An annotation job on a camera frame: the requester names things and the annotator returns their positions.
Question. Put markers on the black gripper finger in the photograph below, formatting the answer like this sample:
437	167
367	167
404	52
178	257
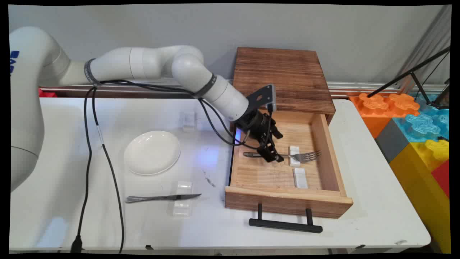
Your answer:
269	151
276	132

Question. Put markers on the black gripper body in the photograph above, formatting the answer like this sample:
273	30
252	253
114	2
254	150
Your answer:
257	126

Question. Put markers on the steel table knife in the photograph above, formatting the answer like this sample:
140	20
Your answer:
151	198

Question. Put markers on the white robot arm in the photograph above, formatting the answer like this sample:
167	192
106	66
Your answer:
151	63

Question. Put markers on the steel fork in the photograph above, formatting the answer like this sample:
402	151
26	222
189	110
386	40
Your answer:
309	156

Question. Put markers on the light wooden drawer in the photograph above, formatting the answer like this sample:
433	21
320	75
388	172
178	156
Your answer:
287	203

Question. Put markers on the dark wooden cabinet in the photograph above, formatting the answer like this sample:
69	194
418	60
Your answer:
284	72

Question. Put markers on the orange foam block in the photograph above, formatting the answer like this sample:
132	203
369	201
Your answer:
377	108

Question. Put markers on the white round plate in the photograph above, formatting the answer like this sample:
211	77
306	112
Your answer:
152	153

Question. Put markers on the grey foam block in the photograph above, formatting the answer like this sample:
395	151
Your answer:
391	140

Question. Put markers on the black metal stand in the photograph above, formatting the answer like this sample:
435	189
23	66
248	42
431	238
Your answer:
395	80

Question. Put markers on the brown wooden back board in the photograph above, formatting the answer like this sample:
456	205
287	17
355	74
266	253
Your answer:
125	94

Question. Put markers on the blue foam block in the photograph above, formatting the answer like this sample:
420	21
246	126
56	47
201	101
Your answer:
424	124

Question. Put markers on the large red foam block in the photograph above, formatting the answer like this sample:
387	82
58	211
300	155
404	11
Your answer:
442	176

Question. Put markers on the grey fabric curtain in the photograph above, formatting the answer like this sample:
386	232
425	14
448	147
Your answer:
435	36

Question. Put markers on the small red foam block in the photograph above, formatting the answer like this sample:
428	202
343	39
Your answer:
47	94

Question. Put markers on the wrist camera on grey bracket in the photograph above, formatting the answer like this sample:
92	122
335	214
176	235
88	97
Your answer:
264	95

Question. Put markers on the aluminium rail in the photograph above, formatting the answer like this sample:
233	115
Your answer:
359	87

